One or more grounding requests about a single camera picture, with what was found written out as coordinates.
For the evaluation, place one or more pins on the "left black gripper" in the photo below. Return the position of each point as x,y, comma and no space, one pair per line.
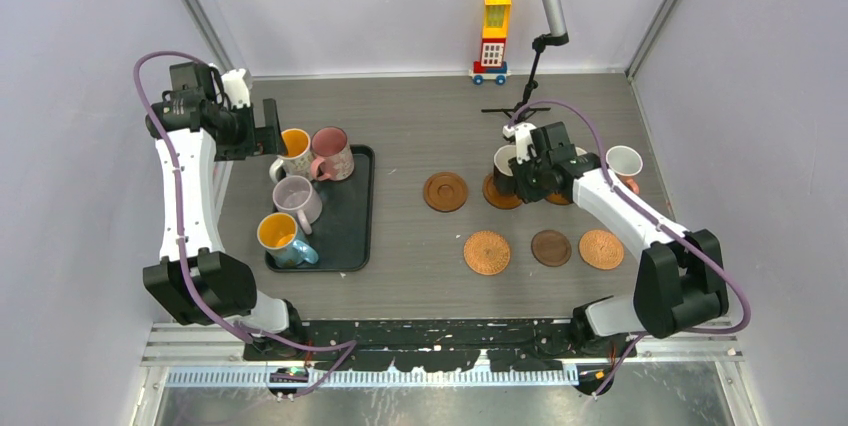
254,143

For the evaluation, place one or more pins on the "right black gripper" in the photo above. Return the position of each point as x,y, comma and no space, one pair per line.
526,192

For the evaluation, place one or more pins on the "brown wooden coaster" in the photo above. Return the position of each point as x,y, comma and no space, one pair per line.
497,200
558,199
445,192

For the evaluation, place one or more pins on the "cream white mug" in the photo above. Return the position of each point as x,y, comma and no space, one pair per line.
503,178

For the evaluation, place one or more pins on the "black tripod microphone stand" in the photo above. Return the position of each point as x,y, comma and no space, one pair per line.
521,111

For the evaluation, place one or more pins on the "white mug terracotta handle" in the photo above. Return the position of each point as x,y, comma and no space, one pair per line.
626,163

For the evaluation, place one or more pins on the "woven rattan coaster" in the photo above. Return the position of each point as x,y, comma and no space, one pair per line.
487,253
601,249

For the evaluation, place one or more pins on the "blue mug orange inside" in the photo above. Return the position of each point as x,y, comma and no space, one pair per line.
283,239

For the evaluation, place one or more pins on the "black plastic tray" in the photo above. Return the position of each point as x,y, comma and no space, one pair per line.
341,235

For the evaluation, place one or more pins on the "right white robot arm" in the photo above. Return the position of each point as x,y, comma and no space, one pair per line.
678,284

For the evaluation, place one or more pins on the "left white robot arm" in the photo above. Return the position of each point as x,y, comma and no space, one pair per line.
195,281

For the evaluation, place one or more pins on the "dark walnut coaster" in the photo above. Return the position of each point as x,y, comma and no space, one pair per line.
551,248

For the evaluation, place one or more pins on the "white floral mug orange inside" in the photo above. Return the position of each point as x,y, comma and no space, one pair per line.
298,158

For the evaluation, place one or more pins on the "pink mug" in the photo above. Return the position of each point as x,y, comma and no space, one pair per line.
333,159

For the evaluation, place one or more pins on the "lilac mug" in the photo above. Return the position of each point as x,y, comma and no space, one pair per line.
296,196

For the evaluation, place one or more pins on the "toy block tower on wheels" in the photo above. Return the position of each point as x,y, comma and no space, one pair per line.
491,64

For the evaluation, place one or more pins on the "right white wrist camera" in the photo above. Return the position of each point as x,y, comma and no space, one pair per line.
521,135

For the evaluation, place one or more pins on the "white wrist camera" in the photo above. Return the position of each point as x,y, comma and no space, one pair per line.
237,87
521,135

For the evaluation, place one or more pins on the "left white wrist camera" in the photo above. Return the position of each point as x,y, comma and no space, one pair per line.
237,87

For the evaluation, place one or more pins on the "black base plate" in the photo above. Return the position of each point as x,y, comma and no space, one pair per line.
441,345

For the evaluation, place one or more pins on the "aluminium front rail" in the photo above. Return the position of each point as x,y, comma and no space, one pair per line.
202,357

